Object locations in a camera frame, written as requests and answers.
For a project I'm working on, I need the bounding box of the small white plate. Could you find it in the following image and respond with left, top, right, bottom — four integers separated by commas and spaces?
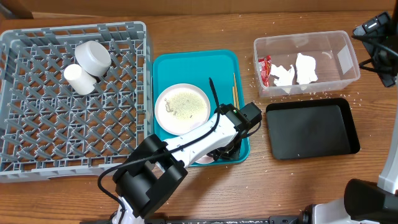
196, 155, 215, 164

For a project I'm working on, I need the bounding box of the large white plate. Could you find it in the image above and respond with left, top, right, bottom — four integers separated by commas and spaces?
154, 83, 211, 136

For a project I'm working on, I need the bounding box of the wooden chopstick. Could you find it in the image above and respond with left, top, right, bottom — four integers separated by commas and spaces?
232, 86, 237, 107
233, 73, 240, 110

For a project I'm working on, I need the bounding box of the white paper napkin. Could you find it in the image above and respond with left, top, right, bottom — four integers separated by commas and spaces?
295, 53, 318, 85

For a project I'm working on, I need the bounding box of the red snack wrapper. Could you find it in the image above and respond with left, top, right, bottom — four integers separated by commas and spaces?
258, 55, 272, 87

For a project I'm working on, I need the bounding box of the grey bowl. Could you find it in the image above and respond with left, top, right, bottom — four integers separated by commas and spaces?
75, 40, 111, 77

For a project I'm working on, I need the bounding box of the white paper cup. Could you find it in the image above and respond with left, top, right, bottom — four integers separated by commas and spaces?
63, 64, 96, 95

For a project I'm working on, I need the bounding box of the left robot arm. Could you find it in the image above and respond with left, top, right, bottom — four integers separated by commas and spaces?
111, 103, 262, 223

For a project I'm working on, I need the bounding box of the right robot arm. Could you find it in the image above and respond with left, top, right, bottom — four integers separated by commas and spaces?
291, 6, 397, 224

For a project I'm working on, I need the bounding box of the teal plastic serving tray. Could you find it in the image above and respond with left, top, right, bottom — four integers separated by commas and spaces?
153, 50, 249, 164

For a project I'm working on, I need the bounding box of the clear plastic container bin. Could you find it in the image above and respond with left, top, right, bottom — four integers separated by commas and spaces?
253, 30, 361, 97

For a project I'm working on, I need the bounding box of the black plastic tray bin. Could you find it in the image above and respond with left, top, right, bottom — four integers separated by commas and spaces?
266, 98, 361, 160

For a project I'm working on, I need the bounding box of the grey plastic dish rack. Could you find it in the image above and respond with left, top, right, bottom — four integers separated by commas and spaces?
1, 21, 154, 183

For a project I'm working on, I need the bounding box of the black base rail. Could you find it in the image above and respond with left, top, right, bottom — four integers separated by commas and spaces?
139, 215, 299, 224

